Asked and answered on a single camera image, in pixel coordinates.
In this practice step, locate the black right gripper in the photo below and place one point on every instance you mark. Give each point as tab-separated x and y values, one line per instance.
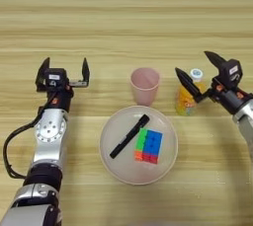
230	98

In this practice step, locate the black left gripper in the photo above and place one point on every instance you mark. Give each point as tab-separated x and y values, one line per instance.
62	100

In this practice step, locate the orange juice bottle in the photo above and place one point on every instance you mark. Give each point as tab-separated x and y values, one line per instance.
186	105

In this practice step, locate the colourful puzzle cube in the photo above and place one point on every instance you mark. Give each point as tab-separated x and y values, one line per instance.
149	146

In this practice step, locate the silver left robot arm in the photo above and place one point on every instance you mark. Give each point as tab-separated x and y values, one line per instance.
49	144

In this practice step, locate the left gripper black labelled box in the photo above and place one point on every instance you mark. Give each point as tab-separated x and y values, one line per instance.
55	77

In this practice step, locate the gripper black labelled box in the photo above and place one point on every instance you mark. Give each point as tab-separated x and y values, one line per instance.
231	72
55	77

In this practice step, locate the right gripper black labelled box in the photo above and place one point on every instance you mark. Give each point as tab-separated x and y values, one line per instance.
231	72

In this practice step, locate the pink plastic cup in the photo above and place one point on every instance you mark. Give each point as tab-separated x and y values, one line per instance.
145	87

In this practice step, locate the black marker pen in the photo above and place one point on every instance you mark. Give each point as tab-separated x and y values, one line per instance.
129	136

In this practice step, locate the round beige plate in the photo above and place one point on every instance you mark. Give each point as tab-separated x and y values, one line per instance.
125	170

